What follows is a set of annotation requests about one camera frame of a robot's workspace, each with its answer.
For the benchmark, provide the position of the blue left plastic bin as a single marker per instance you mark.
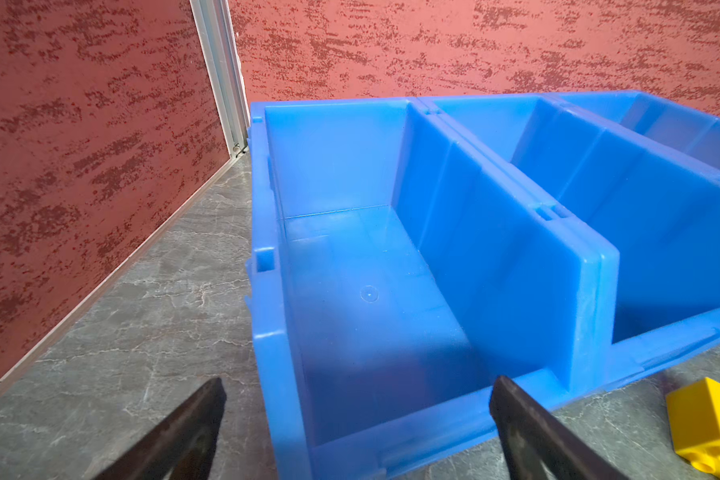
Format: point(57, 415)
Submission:
point(397, 271)

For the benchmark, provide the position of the blue right plastic bin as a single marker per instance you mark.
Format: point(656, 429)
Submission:
point(684, 129)

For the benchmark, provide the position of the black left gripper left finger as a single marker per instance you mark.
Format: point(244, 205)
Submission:
point(182, 445)

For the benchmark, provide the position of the blue plastic bin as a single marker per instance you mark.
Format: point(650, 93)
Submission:
point(658, 207)
point(397, 271)
point(684, 129)

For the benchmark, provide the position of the blue middle plastic bin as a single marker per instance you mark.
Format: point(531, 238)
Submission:
point(658, 207)

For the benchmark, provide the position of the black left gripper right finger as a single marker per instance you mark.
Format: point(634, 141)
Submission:
point(535, 444)

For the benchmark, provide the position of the left aluminium corner post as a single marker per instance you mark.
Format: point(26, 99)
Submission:
point(218, 42)

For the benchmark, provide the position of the yellow lego brick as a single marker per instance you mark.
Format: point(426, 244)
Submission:
point(694, 419)

